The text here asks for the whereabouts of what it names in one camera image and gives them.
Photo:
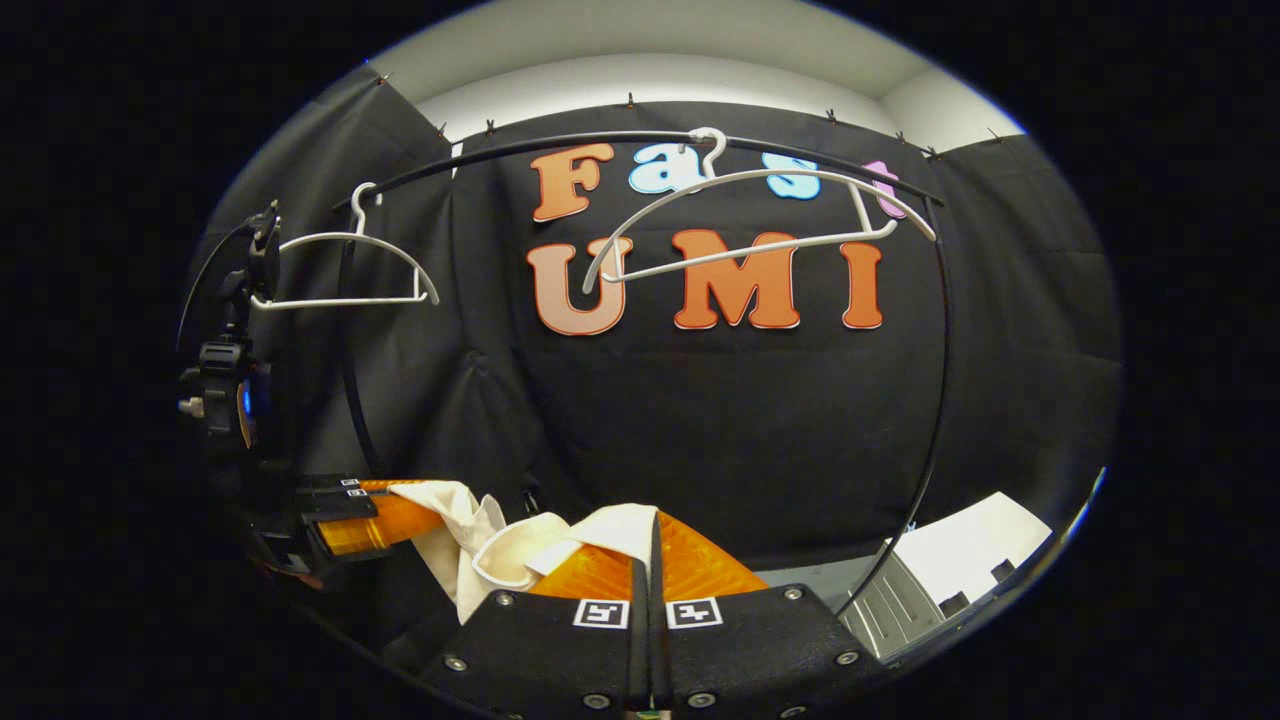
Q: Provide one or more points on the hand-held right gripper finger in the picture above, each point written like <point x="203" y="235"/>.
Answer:
<point x="658" y="650"/>
<point x="638" y="650"/>

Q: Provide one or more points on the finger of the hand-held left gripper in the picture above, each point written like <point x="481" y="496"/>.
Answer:
<point x="380" y="525"/>
<point x="335" y="484"/>

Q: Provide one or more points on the cream button-up shirt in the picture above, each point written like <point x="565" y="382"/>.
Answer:
<point x="450" y="530"/>

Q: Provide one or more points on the white plastic clothes hanger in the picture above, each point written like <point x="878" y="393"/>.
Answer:
<point x="340" y="300"/>
<point x="700" y="263"/>

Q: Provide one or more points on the grey ribbed panel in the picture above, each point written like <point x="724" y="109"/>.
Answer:
<point x="890" y="610"/>

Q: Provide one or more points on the black backdrop cloth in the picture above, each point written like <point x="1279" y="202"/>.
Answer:
<point x="750" y="420"/>

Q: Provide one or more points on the white flat board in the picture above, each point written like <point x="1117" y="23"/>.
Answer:
<point x="960" y="550"/>

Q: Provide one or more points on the row of small black clips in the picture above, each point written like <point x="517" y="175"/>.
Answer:
<point x="630" y="101"/>

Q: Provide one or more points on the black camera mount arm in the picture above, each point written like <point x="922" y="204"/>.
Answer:
<point x="225" y="390"/>

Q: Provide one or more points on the black metal clothes rail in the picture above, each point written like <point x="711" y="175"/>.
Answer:
<point x="600" y="136"/>

